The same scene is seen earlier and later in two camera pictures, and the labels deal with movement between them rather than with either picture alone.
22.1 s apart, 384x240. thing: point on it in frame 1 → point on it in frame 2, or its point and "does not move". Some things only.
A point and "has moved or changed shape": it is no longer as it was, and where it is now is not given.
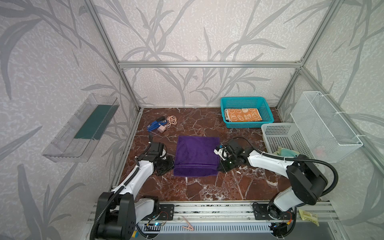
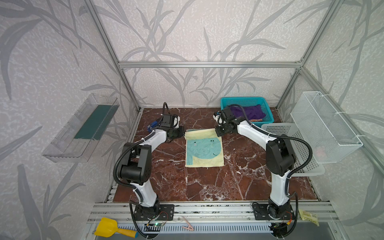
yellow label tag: x=309 y=217 does not move
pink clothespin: x=189 y=226 does not move
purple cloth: x=196 y=156 → x=252 y=111
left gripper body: x=165 y=165 → x=177 y=132
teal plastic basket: x=254 y=102 does not move
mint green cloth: x=285 y=152 has moved or changed shape
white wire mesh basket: x=328 y=137 does not move
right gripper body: x=227 y=160 → x=223 y=130
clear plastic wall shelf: x=78 y=139 does not move
